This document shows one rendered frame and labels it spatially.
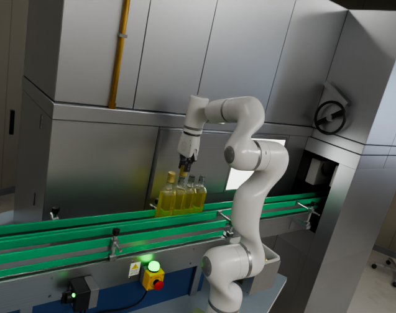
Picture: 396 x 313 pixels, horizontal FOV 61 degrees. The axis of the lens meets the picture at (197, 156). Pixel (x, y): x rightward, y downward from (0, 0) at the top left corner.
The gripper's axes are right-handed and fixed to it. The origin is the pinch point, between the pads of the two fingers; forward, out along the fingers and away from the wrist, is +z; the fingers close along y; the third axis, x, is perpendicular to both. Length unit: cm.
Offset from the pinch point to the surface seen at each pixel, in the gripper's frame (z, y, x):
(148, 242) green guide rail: 27.8, 13.3, -20.0
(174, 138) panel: -8.9, -12.2, 0.2
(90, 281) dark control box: 36, 19, -44
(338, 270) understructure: 72, 21, 135
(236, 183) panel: 17, -13, 49
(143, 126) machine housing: -13.2, -15.1, -15.5
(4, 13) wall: -49, -262, -42
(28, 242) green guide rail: 25, 7, -63
